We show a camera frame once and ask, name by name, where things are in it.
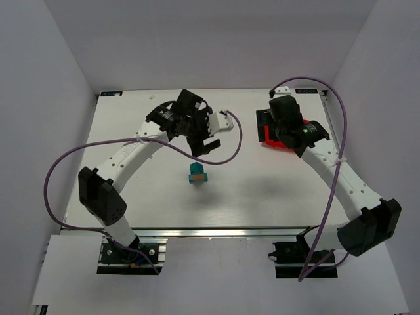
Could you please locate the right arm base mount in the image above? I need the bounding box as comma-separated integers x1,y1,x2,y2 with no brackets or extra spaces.
268,228,338,279

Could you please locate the aluminium table front rail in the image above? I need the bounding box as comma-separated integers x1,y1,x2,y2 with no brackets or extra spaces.
134,226,306,238

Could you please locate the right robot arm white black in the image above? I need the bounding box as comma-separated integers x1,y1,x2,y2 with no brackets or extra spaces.
256,95,402,257

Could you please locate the teal rectangular wood block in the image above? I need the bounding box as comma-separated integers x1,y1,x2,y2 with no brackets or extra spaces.
190,171,206,177

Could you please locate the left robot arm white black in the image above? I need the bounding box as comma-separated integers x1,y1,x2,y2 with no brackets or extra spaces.
78,89,233,248

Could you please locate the blue corner label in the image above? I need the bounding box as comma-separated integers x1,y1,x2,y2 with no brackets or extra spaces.
295,88,318,94
100,91,123,97

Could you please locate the teal triangular wood block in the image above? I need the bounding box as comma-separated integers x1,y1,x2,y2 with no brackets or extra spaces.
190,162,204,172

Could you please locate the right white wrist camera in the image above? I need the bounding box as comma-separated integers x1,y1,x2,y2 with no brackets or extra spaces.
268,86,291,99

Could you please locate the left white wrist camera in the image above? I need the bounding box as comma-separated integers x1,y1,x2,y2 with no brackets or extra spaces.
207,112,234,136

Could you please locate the left blue corner label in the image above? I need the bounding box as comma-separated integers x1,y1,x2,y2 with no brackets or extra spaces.
100,91,123,97

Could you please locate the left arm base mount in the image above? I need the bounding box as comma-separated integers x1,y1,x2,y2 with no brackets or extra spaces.
96,238,167,276

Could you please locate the right blue corner label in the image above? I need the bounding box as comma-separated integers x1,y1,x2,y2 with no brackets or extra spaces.
295,88,318,94

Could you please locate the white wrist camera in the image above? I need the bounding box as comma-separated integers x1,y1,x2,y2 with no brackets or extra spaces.
207,112,234,136
268,86,291,99

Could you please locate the teal arch wood block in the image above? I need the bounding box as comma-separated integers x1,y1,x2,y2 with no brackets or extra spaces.
188,173,208,184

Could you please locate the red plastic bin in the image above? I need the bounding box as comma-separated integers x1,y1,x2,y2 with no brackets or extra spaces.
257,112,308,150

